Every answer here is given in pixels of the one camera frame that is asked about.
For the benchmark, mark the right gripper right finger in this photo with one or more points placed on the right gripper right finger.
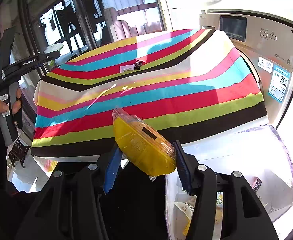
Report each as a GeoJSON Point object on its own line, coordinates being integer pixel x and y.
{"type": "Point", "coordinates": [243, 215]}

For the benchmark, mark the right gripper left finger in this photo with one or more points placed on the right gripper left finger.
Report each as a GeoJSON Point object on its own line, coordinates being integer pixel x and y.
{"type": "Point", "coordinates": [68, 205]}

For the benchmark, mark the white lemon snack packet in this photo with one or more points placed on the white lemon snack packet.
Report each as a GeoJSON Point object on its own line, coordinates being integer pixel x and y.
{"type": "Point", "coordinates": [219, 206]}

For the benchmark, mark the purple black snack packet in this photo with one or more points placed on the purple black snack packet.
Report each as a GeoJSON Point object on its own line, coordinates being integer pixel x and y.
{"type": "Point", "coordinates": [256, 184]}

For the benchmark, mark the yellow cake packet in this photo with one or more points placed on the yellow cake packet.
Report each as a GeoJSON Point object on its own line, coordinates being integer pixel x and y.
{"type": "Point", "coordinates": [142, 145]}

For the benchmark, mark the person left hand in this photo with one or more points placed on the person left hand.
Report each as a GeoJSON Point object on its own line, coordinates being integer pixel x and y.
{"type": "Point", "coordinates": [16, 109]}

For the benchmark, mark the white cardboard box purple tape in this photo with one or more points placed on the white cardboard box purple tape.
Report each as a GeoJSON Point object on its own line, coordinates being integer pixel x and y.
{"type": "Point", "coordinates": [256, 152]}

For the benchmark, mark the white folded snack packet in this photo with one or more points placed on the white folded snack packet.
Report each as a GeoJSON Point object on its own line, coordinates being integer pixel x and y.
{"type": "Point", "coordinates": [125, 68]}

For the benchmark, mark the small black pink candy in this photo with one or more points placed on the small black pink candy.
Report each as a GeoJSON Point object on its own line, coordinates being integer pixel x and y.
{"type": "Point", "coordinates": [138, 64]}

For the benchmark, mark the colourful striped tablecloth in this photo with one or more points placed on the colourful striped tablecloth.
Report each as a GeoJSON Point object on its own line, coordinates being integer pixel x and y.
{"type": "Point", "coordinates": [194, 84]}

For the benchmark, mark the blue energy label sticker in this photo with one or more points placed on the blue energy label sticker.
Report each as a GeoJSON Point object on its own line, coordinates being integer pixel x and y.
{"type": "Point", "coordinates": [279, 83]}

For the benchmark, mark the white QR sticker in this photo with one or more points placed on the white QR sticker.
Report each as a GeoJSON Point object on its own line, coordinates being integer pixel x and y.
{"type": "Point", "coordinates": [265, 64]}

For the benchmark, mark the silver washing machine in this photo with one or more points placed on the silver washing machine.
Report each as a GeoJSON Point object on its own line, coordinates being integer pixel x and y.
{"type": "Point", "coordinates": [259, 35]}

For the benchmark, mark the window frame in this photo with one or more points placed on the window frame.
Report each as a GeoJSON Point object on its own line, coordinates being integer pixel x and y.
{"type": "Point", "coordinates": [77, 25]}

